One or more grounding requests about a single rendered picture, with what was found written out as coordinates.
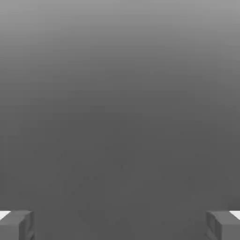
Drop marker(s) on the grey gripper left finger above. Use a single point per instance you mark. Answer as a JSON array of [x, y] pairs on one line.
[[15, 225]]

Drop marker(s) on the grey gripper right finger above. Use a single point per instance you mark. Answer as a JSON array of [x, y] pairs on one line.
[[225, 225]]

